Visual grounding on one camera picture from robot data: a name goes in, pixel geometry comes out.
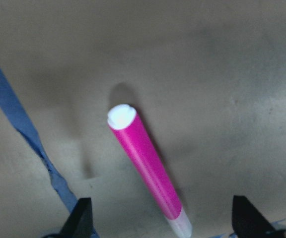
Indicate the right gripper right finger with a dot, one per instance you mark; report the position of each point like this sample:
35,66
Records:
247,221

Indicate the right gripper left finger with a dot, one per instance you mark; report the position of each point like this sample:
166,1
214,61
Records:
80,222

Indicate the pink pen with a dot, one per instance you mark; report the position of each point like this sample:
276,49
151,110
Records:
128,128

